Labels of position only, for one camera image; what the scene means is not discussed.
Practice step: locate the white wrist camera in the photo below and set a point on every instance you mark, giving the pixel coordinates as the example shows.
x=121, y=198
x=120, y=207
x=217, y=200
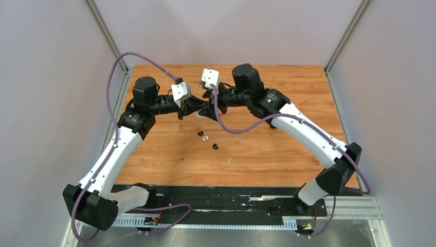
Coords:
x=181, y=92
x=210, y=78

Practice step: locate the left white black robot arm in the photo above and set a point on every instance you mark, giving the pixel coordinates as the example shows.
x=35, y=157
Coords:
x=92, y=201

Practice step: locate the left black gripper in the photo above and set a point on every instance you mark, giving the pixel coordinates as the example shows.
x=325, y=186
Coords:
x=189, y=106

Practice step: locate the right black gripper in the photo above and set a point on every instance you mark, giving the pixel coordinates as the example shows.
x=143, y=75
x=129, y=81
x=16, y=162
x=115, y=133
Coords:
x=211, y=110

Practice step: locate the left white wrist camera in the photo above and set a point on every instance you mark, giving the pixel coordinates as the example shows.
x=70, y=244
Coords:
x=181, y=92

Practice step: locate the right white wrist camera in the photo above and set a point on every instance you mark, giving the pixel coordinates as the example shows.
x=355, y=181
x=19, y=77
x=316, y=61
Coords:
x=210, y=78

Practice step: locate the white earbud charging case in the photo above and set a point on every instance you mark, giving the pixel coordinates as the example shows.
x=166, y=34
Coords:
x=198, y=115

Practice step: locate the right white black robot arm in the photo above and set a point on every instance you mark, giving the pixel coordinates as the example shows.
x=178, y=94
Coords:
x=339, y=160

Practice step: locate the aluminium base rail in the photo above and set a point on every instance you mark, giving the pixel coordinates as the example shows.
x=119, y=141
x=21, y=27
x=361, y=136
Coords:
x=247, y=203

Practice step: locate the right aluminium corner post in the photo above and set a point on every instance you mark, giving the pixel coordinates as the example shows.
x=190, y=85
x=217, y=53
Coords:
x=350, y=29

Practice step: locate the aluminium corner post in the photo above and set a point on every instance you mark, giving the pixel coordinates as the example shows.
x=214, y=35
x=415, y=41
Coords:
x=350, y=29
x=97, y=16

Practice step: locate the left aluminium corner post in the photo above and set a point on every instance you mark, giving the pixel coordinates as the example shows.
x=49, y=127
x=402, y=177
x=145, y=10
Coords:
x=97, y=16

